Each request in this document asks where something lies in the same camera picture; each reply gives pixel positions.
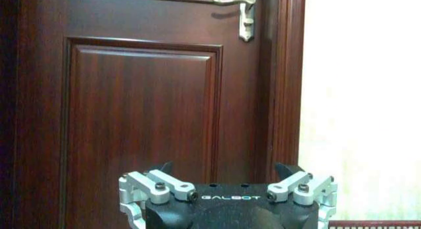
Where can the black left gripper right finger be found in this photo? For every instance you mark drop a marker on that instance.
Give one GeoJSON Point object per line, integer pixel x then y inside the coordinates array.
{"type": "Point", "coordinates": [303, 183]}

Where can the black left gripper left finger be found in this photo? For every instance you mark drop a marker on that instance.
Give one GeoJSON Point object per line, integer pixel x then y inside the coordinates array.
{"type": "Point", "coordinates": [150, 183]}

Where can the dark red slatted hamper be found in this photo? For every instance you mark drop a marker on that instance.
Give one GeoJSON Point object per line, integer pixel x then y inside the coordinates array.
{"type": "Point", "coordinates": [374, 224]}

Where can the dark red wooden door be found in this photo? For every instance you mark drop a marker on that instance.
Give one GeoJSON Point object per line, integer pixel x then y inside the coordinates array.
{"type": "Point", "coordinates": [138, 91]}

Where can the dark red door frame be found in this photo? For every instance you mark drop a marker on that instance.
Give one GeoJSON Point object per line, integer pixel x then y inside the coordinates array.
{"type": "Point", "coordinates": [285, 78]}

